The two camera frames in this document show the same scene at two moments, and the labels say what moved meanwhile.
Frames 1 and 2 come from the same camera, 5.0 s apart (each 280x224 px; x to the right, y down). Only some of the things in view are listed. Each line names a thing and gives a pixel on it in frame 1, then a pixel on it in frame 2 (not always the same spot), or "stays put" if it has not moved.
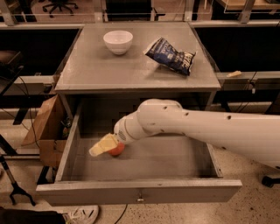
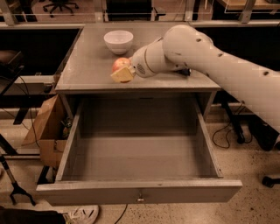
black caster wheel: [269, 181] stays put
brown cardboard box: [48, 131] stays put
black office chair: [59, 4] stays put
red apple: [119, 150] → [120, 64]
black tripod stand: [16, 189] stays put
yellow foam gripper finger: [108, 142] → [123, 74]
